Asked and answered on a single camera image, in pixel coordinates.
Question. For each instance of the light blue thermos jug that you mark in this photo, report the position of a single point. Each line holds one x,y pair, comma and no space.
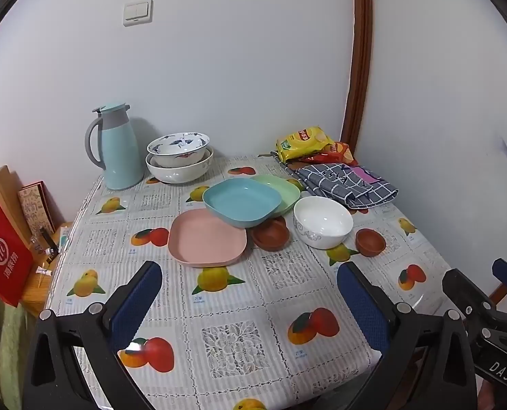
121,153

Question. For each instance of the white light switch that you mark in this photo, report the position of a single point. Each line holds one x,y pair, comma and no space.
138,13

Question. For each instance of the red paper bag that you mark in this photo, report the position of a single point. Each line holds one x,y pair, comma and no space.
6,256

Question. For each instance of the green cloth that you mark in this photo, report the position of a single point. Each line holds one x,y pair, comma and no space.
10,350

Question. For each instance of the green plastic plate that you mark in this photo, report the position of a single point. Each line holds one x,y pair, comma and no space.
285,194

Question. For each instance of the fruit print tablecloth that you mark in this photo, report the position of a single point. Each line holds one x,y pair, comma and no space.
236,290

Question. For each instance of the white bowl with grey swirls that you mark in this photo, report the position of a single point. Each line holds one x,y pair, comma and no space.
322,222

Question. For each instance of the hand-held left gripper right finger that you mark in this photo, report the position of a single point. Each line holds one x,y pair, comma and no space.
362,307

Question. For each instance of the red chip bag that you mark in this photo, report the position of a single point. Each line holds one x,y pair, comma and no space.
341,151

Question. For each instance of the wooden door frame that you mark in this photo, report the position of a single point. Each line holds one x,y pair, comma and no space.
360,51

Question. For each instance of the blue patterned white bowl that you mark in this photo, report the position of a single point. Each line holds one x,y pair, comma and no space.
172,145

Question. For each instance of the patterned brown box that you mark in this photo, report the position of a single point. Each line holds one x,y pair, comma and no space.
33,205

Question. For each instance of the large white bowl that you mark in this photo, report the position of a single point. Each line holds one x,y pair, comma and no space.
181,175

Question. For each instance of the pink plastic plate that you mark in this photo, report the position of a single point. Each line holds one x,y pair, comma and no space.
202,239

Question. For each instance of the small brown bowl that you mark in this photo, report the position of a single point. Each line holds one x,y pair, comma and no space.
270,237
371,243

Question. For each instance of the grey checked cloth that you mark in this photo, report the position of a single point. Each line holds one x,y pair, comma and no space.
343,183

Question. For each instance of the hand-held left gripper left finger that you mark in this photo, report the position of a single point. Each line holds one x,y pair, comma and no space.
136,303

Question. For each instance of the yellow chip bag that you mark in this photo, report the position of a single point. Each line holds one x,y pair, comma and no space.
300,143

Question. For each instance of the blue plastic plate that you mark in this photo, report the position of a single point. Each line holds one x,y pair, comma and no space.
240,200

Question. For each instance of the wooden side table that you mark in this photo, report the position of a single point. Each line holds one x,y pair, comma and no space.
40,290

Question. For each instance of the wooden board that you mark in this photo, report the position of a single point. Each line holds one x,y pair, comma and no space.
1,183

